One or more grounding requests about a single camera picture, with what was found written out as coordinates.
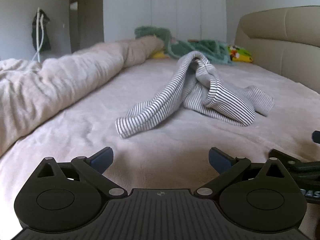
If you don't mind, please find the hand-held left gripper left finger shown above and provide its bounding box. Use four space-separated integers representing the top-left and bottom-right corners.
37 147 128 198

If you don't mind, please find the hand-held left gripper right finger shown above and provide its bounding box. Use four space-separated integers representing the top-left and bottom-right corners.
196 147 288 198

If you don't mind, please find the grey striped garment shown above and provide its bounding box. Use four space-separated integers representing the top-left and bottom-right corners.
115 51 275 139

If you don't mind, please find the beige rolled duvet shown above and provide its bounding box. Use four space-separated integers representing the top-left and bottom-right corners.
0 35 164 155

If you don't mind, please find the beige padded headboard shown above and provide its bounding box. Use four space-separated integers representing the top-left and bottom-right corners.
235 5 320 93

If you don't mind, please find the yellow printed pillow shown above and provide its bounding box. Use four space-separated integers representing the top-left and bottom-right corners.
152 44 253 63

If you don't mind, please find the green blanket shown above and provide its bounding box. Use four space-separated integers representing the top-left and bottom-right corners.
134 26 235 67

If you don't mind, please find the white wardrobe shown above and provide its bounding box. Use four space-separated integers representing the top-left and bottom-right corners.
103 0 227 43

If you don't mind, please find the brown door frame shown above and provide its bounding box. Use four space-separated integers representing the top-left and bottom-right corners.
69 0 104 53

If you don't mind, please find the white cable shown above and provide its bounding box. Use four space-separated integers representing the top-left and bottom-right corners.
32 7 45 62

